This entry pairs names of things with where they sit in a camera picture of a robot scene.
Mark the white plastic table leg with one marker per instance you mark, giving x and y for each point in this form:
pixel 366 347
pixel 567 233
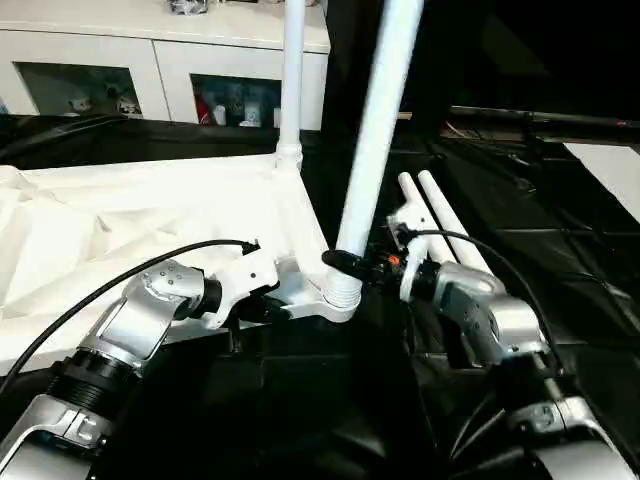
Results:
pixel 292 75
pixel 445 215
pixel 409 187
pixel 370 125

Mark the white plastic table top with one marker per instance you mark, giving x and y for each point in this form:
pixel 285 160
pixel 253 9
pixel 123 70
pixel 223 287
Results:
pixel 100 225

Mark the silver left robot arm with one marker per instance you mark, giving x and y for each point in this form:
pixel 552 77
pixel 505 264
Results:
pixel 150 300

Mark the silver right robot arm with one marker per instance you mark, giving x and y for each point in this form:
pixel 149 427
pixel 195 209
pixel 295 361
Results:
pixel 480 310

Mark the white mug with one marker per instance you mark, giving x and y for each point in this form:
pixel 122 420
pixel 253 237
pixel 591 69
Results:
pixel 218 114
pixel 276 117

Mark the black work mat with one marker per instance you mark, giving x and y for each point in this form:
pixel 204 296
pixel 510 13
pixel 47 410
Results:
pixel 550 250

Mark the black case with yellow label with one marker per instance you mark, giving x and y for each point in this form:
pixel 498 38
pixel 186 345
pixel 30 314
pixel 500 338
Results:
pixel 350 50

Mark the black metal rod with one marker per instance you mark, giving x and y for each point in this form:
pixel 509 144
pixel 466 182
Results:
pixel 550 119

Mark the white flat board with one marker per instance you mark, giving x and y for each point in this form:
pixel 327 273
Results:
pixel 615 175

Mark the white cabinet with glass doors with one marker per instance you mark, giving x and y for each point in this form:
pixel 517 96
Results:
pixel 150 50

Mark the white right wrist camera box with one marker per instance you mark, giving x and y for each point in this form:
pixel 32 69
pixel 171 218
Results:
pixel 410 220

